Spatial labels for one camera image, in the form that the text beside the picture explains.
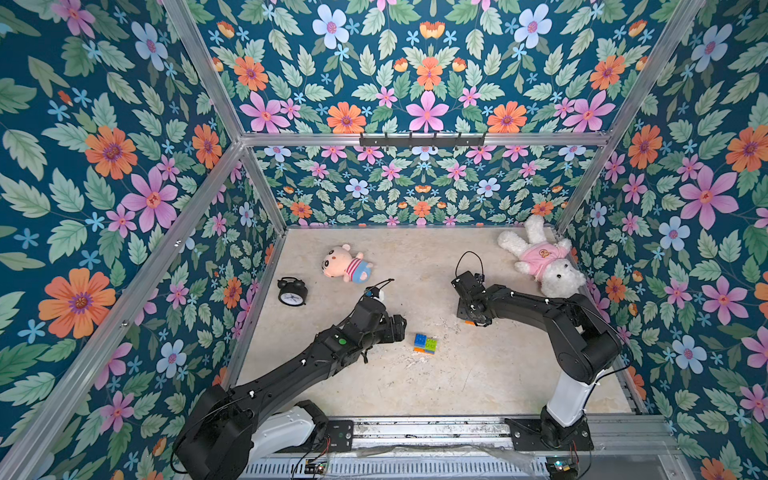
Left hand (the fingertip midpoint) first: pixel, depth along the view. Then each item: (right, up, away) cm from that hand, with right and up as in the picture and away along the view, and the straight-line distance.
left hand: (401, 322), depth 82 cm
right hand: (+22, -1, +15) cm, 26 cm away
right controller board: (+39, -33, -11) cm, 52 cm away
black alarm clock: (-35, +7, +11) cm, 37 cm away
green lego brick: (+9, -8, +4) cm, 12 cm away
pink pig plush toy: (-22, +16, +18) cm, 33 cm away
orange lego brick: (+5, -9, +6) cm, 12 cm away
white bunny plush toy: (+49, +16, +16) cm, 54 cm away
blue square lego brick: (+5, -6, +2) cm, 8 cm away
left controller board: (-21, -33, -10) cm, 40 cm away
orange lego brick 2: (+20, -1, +4) cm, 21 cm away
